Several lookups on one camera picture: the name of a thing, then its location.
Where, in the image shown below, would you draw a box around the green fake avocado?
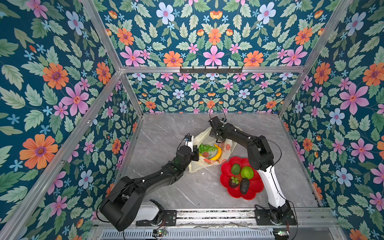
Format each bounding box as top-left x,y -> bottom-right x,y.
231,164 -> 242,176

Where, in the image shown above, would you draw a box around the green fake lime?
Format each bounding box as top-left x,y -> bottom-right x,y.
240,166 -> 255,180

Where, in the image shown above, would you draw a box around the dark fake mangosteen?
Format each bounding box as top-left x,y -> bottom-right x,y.
229,177 -> 239,189

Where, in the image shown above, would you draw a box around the dark purple fake avocado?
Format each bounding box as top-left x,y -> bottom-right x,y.
240,178 -> 250,195

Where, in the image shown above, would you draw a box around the red flower-shaped plastic plate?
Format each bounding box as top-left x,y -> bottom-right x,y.
220,157 -> 264,201

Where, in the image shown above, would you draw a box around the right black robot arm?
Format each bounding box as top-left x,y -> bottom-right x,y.
209,117 -> 294,225

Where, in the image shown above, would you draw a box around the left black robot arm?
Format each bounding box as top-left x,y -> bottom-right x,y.
99,145 -> 199,232

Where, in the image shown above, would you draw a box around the green fake grapes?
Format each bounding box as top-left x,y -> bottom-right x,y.
199,144 -> 217,154

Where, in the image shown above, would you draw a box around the yellow fake banana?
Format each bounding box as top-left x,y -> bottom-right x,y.
210,144 -> 222,161

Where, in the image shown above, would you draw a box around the white vent grille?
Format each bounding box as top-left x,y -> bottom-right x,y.
101,228 -> 275,240

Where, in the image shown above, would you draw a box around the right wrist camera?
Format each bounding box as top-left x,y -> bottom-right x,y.
209,116 -> 227,129

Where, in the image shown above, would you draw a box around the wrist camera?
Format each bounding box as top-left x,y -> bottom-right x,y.
209,116 -> 227,129
184,134 -> 194,150

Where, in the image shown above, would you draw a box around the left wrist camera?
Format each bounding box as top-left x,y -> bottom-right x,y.
184,134 -> 194,150

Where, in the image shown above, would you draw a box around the black hook rail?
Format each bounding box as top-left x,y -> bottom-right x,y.
179,66 -> 243,75

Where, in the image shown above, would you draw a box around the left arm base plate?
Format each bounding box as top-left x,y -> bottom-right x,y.
135,210 -> 178,227

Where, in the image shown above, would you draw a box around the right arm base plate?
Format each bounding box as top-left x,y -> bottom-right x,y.
254,209 -> 298,226

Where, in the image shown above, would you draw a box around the aluminium front rail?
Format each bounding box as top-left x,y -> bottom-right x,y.
161,207 -> 340,228

